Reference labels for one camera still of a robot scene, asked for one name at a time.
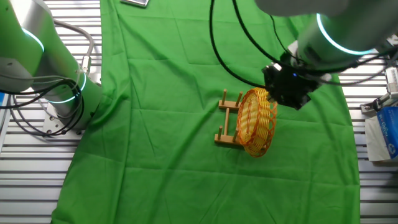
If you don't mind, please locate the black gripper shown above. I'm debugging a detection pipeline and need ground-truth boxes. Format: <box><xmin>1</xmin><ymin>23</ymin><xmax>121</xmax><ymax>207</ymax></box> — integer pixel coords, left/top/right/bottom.
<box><xmin>262</xmin><ymin>63</ymin><xmax>318</xmax><ymax>110</ymax></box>

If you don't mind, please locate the orange yellow woven basket dish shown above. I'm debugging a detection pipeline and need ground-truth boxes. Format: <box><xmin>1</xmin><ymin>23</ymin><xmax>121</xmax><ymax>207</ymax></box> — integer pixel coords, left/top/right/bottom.
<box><xmin>236</xmin><ymin>86</ymin><xmax>279</xmax><ymax>158</ymax></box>

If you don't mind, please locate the wooden dish rack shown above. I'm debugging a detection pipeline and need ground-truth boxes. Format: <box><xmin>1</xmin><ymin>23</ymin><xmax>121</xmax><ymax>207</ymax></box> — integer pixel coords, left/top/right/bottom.
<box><xmin>213</xmin><ymin>88</ymin><xmax>246</xmax><ymax>147</ymax></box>

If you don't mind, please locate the blue white tissue pack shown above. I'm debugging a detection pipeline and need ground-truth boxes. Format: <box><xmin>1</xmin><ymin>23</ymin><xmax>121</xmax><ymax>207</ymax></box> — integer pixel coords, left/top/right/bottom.
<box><xmin>364</xmin><ymin>106</ymin><xmax>398</xmax><ymax>162</ymax></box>

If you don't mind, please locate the green cloth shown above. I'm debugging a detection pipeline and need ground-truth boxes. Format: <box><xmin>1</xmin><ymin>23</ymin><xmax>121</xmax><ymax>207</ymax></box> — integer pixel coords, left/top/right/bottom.
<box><xmin>51</xmin><ymin>0</ymin><xmax>361</xmax><ymax>224</ymax></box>

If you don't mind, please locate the silver digital kitchen scale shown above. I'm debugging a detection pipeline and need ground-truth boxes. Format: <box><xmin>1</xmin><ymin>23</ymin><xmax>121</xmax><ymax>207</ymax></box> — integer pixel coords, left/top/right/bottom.
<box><xmin>120</xmin><ymin>0</ymin><xmax>150</xmax><ymax>8</ymax></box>

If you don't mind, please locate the thick black cable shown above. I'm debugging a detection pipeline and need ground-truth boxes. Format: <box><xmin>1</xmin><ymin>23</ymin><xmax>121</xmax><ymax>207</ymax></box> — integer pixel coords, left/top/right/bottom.
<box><xmin>231</xmin><ymin>0</ymin><xmax>299</xmax><ymax>68</ymax></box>
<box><xmin>208</xmin><ymin>0</ymin><xmax>267</xmax><ymax>89</ymax></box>

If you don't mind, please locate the aluminium camera bracket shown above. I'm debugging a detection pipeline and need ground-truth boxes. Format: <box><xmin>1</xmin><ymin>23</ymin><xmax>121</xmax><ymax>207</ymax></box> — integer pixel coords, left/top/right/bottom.
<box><xmin>359</xmin><ymin>91</ymin><xmax>398</xmax><ymax>115</ymax></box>

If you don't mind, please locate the thick gray cable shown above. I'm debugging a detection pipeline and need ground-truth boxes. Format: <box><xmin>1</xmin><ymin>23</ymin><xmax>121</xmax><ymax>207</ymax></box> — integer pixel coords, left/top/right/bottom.
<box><xmin>52</xmin><ymin>18</ymin><xmax>96</xmax><ymax>75</ymax></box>

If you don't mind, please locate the looped black cable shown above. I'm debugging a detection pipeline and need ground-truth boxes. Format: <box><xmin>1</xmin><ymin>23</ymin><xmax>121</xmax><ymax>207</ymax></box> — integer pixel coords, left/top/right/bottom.
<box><xmin>0</xmin><ymin>77</ymin><xmax>85</xmax><ymax>137</ymax></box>

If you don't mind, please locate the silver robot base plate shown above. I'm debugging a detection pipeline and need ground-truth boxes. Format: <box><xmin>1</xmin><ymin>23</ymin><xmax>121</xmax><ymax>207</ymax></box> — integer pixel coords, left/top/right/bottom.
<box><xmin>42</xmin><ymin>108</ymin><xmax>86</xmax><ymax>141</ymax></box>

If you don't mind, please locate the aluminium frame rail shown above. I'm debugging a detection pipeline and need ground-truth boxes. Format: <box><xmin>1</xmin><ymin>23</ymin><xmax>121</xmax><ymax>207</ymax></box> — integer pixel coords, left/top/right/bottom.
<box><xmin>0</xmin><ymin>93</ymin><xmax>12</xmax><ymax>153</ymax></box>

